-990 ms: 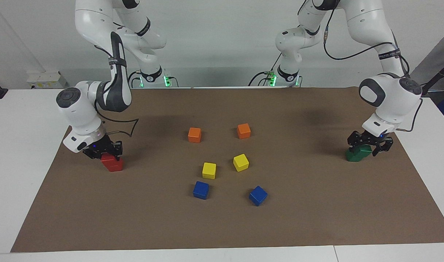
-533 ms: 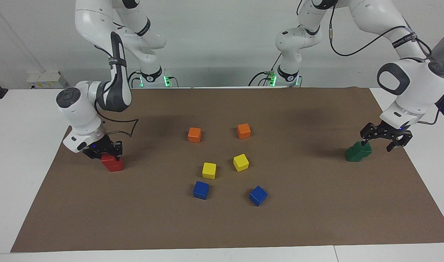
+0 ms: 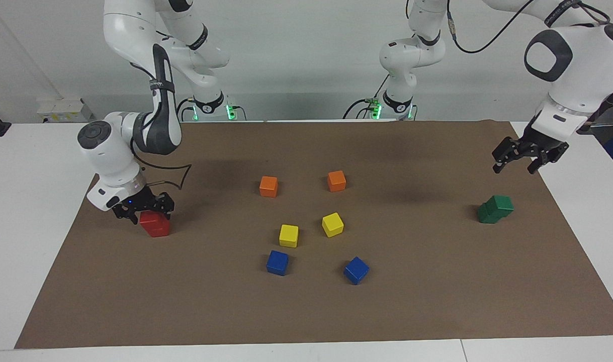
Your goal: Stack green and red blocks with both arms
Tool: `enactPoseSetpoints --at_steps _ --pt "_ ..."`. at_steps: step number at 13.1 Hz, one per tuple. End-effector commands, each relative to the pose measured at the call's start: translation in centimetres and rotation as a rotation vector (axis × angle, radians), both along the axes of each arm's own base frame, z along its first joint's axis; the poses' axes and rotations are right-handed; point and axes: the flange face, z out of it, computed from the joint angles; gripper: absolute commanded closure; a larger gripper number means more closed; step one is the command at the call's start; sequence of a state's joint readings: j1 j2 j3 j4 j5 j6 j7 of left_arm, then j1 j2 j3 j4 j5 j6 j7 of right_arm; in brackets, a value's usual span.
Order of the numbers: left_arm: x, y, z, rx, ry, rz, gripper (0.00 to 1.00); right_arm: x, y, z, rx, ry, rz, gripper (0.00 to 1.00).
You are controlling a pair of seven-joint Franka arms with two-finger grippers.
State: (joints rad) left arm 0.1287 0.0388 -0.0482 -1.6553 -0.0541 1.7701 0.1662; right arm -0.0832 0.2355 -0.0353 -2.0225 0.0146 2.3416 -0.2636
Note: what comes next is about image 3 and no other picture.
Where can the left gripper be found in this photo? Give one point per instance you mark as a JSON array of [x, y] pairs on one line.
[[560, 120]]

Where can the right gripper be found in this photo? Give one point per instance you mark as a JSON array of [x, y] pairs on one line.
[[105, 197]]

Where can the red wooden cube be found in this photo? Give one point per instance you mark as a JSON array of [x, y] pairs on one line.
[[161, 232], [150, 219]]

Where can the green wooden cube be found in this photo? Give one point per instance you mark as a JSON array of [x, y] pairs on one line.
[[486, 215], [501, 205]]

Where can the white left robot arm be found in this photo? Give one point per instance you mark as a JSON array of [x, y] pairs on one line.
[[583, 65]]

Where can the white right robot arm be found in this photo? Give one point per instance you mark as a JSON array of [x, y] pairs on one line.
[[130, 35]]

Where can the black stand with pole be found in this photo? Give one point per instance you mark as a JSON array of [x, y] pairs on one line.
[[583, 124]]

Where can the orange wooden cube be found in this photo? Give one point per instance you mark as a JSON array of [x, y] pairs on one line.
[[268, 186], [336, 181]]

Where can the white power strip box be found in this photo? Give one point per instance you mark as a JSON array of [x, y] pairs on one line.
[[65, 110]]

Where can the blue wooden cube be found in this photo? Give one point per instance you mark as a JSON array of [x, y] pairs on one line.
[[277, 262], [356, 270]]

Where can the yellow wooden cube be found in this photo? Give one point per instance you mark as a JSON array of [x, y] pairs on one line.
[[288, 235], [332, 224]]

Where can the brown paper table mat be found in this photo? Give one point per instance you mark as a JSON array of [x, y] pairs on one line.
[[306, 311]]

